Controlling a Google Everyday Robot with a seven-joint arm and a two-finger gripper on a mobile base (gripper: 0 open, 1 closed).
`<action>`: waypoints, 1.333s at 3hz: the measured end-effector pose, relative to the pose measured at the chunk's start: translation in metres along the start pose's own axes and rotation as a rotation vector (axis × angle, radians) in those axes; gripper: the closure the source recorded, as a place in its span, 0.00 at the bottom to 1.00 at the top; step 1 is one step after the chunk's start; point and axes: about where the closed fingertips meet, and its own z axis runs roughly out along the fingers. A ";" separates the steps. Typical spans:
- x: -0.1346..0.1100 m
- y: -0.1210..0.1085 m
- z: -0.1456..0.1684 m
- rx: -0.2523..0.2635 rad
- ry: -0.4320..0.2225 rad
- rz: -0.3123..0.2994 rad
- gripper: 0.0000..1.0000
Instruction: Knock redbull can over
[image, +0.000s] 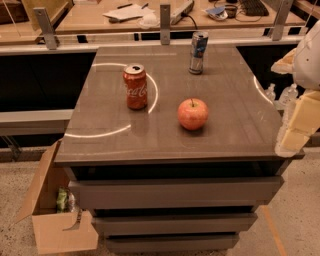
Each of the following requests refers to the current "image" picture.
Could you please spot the right metal bracket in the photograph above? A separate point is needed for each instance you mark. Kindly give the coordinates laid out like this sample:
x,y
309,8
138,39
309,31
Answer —
x,y
282,14

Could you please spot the left metal bracket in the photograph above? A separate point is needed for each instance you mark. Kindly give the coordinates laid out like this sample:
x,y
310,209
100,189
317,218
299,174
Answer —
x,y
47,29

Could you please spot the red coca-cola can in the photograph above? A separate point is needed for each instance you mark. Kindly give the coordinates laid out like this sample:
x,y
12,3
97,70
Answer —
x,y
135,80

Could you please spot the metal bracket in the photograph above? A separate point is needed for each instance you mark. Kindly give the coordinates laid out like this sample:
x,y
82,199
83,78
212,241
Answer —
x,y
165,24
282,14
47,29

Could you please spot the white power strip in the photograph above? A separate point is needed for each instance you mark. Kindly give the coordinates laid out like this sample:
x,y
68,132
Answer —
x,y
181,11

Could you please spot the grey drawer cabinet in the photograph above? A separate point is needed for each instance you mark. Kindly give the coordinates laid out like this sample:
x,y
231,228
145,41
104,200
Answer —
x,y
152,185

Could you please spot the red bull can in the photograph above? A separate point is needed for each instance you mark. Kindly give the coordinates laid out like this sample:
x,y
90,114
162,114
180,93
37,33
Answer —
x,y
198,47

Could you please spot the white paper stack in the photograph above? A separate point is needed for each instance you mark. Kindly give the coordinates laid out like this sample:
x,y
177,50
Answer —
x,y
132,11

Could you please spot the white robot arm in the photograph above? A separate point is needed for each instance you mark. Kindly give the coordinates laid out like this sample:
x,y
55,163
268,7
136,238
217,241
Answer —
x,y
306,73

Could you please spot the green snack bag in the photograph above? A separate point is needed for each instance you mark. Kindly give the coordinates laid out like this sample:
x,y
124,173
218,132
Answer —
x,y
62,200

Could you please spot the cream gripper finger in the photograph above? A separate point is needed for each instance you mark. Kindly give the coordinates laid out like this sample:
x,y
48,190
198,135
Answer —
x,y
285,64
303,122

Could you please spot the red apple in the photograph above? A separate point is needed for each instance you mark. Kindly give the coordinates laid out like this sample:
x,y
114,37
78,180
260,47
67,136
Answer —
x,y
192,114

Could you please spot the cardboard box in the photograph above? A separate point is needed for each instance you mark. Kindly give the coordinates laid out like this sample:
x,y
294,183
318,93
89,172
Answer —
x,y
55,232

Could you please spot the middle metal bracket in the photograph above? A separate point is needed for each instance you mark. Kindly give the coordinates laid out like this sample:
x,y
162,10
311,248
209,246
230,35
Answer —
x,y
165,24

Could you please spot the black pen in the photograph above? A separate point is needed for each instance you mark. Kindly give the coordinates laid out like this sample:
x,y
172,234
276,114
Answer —
x,y
124,6

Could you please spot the black keyboard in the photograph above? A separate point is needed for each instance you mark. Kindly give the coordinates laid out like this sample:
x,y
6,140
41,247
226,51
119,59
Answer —
x,y
253,8

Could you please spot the clear plastic bottle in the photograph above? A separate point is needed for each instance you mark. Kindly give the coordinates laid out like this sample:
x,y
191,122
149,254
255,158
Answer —
x,y
288,94
270,93

